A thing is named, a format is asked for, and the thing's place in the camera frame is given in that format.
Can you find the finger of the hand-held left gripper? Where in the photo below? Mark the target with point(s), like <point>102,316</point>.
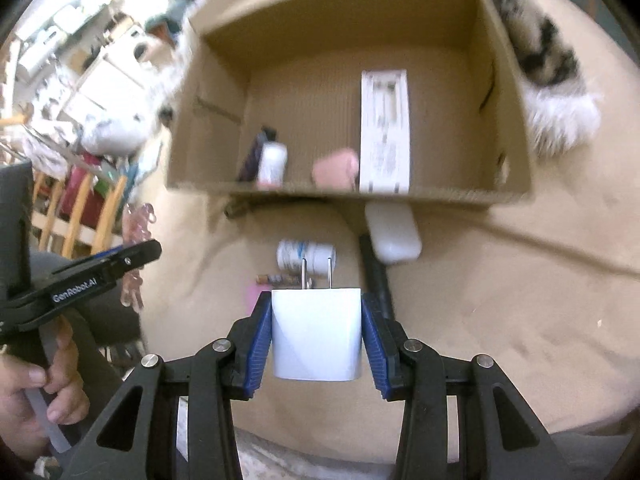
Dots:
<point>142,255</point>

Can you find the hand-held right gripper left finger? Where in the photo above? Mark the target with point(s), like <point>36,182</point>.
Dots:
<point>257,340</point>

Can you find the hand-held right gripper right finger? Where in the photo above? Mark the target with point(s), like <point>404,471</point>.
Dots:
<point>372,345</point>

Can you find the clear pink plastic toy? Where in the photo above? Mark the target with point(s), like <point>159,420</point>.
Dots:
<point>137,225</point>

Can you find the white charger plug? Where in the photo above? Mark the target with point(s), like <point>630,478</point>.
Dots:
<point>315,335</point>

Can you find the gold black battery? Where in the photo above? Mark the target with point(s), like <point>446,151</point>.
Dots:
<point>272,279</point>

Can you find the black flashlight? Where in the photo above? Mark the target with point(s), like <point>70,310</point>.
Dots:
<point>377,275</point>

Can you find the white plastic case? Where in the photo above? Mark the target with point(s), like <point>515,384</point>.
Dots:
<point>395,232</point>

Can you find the black tube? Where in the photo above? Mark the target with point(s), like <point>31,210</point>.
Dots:
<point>250,157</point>

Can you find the small white red-label box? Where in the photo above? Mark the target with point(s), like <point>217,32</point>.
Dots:
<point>272,162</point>

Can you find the pink soft lump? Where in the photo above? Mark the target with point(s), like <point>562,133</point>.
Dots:
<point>335,167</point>

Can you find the long white box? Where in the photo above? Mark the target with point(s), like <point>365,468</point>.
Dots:
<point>385,135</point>

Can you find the brown cardboard box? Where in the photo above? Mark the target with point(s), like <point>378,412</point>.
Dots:
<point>310,110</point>

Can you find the person's left hand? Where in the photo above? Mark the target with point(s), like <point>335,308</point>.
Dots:
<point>30,395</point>

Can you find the yellow wooden rack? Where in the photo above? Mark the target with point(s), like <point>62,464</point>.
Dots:
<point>75,210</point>

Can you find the white bottle blue label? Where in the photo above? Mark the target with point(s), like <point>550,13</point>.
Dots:
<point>300,256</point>

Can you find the grey plastic bag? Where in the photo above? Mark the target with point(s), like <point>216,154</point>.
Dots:
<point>115,135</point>

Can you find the white kitchen base cabinet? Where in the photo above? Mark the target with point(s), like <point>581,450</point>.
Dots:
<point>105,85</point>

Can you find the white washing machine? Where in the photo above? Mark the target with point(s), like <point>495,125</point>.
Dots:
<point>142,47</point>

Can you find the teal cushion orange stripe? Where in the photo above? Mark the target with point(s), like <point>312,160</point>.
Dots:
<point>170,17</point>

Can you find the fuzzy patterned blanket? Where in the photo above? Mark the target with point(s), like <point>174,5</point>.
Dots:
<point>550,75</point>

